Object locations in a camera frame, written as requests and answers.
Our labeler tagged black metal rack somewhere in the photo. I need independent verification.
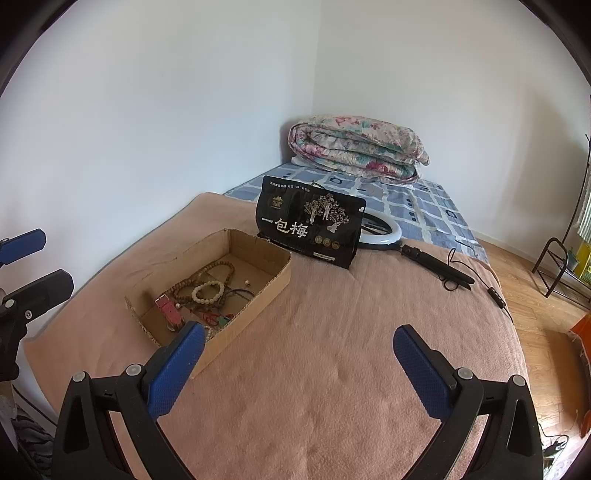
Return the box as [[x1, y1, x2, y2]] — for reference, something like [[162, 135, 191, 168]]
[[531, 237, 591, 311]]

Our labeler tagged brown wooden bead necklace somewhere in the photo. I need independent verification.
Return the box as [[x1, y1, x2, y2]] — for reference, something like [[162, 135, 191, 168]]
[[172, 259, 237, 309]]

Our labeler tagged orange cloth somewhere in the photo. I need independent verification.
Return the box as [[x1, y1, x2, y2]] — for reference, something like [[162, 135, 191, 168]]
[[569, 313, 591, 361]]

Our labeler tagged black coat stand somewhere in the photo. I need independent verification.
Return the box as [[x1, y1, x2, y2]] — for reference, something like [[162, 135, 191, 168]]
[[573, 133, 591, 243]]

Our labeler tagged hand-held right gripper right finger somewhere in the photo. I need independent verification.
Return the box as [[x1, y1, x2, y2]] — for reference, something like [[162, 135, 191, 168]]
[[393, 324, 544, 480]]

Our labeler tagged white ring light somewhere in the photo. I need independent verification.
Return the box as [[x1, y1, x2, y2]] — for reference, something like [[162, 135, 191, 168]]
[[355, 208, 404, 253]]

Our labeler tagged grey striped cloth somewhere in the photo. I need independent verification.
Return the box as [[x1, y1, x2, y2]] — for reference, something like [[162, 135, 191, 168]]
[[0, 392, 57, 480]]

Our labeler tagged black cable with remote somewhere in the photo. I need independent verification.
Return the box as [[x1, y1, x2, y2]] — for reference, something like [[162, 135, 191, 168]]
[[442, 247, 525, 335]]

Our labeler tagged green jade pendant red cord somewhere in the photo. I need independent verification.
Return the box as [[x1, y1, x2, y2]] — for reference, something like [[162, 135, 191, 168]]
[[198, 310, 237, 329]]

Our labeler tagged folded floral quilt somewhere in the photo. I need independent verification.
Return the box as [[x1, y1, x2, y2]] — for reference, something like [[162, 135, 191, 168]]
[[287, 115, 430, 184]]

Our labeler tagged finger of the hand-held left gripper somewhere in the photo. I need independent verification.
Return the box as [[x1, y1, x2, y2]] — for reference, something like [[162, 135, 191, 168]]
[[0, 228, 48, 267], [0, 269, 75, 324]]

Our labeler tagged black ring light stand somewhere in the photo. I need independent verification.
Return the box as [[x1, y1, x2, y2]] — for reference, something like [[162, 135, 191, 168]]
[[397, 242, 476, 291]]

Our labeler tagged red strap wristwatch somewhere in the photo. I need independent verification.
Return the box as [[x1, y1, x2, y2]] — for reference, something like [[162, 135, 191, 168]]
[[154, 295, 186, 334]]

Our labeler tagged yellow crate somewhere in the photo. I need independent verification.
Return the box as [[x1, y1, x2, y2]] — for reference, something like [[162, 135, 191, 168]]
[[571, 240, 591, 285]]

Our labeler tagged cream bead bracelet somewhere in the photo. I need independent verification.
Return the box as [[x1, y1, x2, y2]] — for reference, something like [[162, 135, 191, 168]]
[[191, 281, 226, 306]]

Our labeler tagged blue checked bed sheet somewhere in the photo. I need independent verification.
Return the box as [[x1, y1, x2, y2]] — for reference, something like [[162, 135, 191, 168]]
[[223, 161, 490, 265]]

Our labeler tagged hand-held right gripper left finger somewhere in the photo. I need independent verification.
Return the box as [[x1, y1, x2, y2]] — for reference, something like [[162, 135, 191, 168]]
[[53, 322, 206, 480]]

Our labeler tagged black snack bag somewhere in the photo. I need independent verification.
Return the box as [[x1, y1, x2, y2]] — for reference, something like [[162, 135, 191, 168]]
[[255, 175, 367, 271]]

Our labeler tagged black floor cable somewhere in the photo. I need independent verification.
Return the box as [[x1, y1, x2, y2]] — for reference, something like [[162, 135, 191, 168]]
[[541, 434, 573, 468]]

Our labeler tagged brown cardboard box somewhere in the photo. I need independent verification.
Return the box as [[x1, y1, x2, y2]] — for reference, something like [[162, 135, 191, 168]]
[[124, 227, 293, 380]]

